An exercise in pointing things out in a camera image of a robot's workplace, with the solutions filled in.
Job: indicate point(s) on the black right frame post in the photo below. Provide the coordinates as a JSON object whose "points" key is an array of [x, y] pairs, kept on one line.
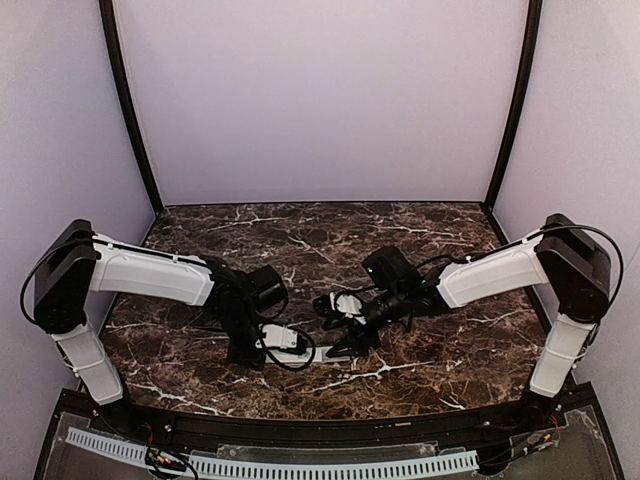
{"points": [[525, 63]]}

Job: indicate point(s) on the white slotted cable duct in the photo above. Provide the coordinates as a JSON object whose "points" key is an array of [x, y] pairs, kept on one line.
{"points": [[204, 466]]}

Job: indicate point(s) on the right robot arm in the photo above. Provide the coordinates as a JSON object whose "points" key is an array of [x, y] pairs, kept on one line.
{"points": [[561, 254]]}

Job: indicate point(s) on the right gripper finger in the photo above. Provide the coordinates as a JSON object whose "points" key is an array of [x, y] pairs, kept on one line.
{"points": [[348, 348], [340, 332]]}

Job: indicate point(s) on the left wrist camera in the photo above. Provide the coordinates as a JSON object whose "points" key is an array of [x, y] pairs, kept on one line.
{"points": [[289, 348]]}

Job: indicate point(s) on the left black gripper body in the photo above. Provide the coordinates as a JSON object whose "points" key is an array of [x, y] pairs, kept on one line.
{"points": [[245, 355]]}

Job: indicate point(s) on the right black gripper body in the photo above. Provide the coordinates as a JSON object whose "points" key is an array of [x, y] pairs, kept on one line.
{"points": [[363, 326]]}

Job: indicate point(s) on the white remote control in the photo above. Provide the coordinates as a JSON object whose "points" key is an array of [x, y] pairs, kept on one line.
{"points": [[320, 357]]}

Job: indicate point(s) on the black front rail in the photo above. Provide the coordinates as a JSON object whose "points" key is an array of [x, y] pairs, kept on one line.
{"points": [[483, 427]]}

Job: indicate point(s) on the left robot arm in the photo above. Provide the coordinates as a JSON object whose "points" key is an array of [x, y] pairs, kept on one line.
{"points": [[81, 261]]}

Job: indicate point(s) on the black frame post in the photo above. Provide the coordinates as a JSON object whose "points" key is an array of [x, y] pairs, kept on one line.
{"points": [[125, 98], [525, 63]]}

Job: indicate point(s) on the black left frame post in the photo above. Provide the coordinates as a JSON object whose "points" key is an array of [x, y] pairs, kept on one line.
{"points": [[125, 98]]}

